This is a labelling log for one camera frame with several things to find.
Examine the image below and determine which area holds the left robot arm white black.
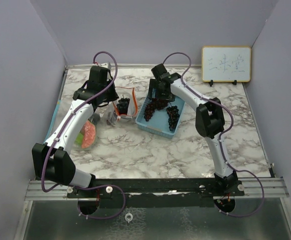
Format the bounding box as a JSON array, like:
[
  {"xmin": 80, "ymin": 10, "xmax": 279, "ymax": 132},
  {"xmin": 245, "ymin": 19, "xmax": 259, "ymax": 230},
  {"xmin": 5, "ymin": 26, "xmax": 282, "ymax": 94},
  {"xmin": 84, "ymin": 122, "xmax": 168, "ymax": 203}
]
[{"xmin": 31, "ymin": 62, "xmax": 118, "ymax": 198}]

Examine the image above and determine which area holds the small whiteboard wooden frame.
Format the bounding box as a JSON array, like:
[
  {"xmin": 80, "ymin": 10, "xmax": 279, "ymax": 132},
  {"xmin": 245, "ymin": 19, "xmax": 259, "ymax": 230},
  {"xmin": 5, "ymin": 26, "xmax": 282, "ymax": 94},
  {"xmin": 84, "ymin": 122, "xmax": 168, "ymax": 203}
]
[{"xmin": 201, "ymin": 46, "xmax": 252, "ymax": 83}]

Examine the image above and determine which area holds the aluminium frame rail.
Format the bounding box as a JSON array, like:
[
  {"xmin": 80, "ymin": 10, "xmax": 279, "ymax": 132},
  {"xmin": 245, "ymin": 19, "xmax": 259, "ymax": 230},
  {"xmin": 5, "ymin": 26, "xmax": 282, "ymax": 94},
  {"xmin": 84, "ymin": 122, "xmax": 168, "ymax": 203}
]
[{"xmin": 24, "ymin": 177, "xmax": 290, "ymax": 201}]

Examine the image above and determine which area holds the clear bag blue zipper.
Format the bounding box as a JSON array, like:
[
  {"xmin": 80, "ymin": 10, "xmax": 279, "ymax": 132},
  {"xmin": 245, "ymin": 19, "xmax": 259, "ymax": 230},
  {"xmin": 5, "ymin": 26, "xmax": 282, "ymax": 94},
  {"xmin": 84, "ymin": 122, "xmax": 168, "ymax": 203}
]
[{"xmin": 45, "ymin": 99, "xmax": 96, "ymax": 153}]

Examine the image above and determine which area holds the watermelon slice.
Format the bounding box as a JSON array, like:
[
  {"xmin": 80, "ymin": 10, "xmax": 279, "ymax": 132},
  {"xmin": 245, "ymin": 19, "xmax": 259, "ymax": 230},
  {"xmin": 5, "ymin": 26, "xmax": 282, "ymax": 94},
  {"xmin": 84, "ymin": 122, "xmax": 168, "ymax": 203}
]
[{"xmin": 81, "ymin": 121, "xmax": 96, "ymax": 149}]

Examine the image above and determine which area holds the dark purple plum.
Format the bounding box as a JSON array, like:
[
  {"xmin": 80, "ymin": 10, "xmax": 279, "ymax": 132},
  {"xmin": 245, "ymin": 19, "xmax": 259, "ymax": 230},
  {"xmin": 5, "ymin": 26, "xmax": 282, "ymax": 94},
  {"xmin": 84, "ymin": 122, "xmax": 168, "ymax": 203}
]
[{"xmin": 88, "ymin": 113, "xmax": 101, "ymax": 125}]

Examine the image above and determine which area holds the blue plastic basket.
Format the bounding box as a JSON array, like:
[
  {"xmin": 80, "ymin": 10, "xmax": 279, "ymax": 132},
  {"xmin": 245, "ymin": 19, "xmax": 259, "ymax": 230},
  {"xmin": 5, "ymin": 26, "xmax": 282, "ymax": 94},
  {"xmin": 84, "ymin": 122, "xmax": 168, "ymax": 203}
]
[{"xmin": 135, "ymin": 96, "xmax": 185, "ymax": 139}]

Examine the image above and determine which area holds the dark grape bunch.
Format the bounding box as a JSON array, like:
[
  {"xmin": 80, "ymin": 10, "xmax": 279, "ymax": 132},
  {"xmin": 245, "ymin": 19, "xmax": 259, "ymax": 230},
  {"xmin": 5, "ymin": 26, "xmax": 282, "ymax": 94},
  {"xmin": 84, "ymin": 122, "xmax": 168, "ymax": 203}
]
[
  {"xmin": 116, "ymin": 95, "xmax": 130, "ymax": 115},
  {"xmin": 166, "ymin": 105, "xmax": 180, "ymax": 132}
]

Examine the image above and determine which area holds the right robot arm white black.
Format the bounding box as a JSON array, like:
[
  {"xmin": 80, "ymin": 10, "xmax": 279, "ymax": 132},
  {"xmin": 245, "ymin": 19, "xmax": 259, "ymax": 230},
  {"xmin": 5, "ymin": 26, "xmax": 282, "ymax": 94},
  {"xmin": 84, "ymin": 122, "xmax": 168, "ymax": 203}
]
[{"xmin": 149, "ymin": 63, "xmax": 238, "ymax": 196}]

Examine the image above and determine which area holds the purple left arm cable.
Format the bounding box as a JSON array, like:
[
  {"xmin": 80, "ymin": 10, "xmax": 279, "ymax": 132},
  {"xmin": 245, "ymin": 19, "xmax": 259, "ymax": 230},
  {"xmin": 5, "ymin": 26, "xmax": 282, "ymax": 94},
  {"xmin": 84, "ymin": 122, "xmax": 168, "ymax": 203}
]
[{"xmin": 40, "ymin": 51, "xmax": 127, "ymax": 221}]

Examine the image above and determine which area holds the clear bag orange zipper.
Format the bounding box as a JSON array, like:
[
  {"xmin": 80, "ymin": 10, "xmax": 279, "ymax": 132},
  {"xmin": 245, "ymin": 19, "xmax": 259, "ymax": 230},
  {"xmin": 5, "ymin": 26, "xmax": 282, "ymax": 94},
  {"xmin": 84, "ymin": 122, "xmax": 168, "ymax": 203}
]
[{"xmin": 103, "ymin": 86, "xmax": 138, "ymax": 126}]

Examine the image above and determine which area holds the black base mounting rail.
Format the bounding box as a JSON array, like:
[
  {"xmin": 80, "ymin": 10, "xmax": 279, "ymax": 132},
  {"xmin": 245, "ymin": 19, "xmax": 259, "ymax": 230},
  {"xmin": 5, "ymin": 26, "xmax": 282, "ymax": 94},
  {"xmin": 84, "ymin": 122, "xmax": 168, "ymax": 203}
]
[{"xmin": 67, "ymin": 178, "xmax": 245, "ymax": 209}]

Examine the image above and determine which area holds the green leaf vegetable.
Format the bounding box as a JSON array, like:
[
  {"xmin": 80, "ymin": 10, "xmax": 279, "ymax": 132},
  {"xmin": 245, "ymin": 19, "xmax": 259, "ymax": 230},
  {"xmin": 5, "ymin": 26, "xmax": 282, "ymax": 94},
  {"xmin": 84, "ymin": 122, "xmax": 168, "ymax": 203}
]
[{"xmin": 75, "ymin": 132, "xmax": 84, "ymax": 146}]

